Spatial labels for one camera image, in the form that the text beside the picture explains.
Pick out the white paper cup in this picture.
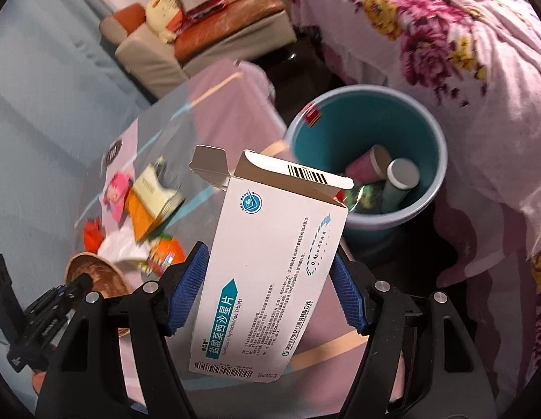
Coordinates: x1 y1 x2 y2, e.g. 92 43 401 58
382 158 422 214

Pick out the red orange wrapper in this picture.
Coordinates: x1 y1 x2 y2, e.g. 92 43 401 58
82 218 106 251

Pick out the white medicine box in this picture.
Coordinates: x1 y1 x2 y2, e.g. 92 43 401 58
188 145 355 382

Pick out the pink floral bedsheet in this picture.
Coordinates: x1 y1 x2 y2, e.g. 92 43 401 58
290 0 541 398

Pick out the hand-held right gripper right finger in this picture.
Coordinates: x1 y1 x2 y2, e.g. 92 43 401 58
331 251 498 419

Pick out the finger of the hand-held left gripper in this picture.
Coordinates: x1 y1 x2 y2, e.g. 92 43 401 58
48 286 77 310
68 273 93 297

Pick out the bright pink packet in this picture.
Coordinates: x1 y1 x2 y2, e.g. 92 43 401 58
103 172 134 223

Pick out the orange green snack packet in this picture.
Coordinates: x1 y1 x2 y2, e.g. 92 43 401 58
146 238 186 275

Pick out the white tissue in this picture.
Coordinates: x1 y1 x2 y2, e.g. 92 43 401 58
98 231 151 263

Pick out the teal plastic bin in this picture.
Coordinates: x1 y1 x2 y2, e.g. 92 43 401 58
284 85 448 249

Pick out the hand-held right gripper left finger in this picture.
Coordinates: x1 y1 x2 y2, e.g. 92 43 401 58
37 241 210 419

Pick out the light blue curtain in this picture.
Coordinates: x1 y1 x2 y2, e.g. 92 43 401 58
0 0 153 359

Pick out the pink paper cup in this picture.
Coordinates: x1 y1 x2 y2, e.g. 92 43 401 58
345 145 391 184

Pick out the beige orange sofa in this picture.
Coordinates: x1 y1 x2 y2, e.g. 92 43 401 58
99 0 297 99

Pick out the yellow cushion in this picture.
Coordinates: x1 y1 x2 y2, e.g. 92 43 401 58
145 0 188 44

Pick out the cream snack wrapper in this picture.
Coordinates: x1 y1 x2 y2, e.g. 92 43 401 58
133 163 186 221

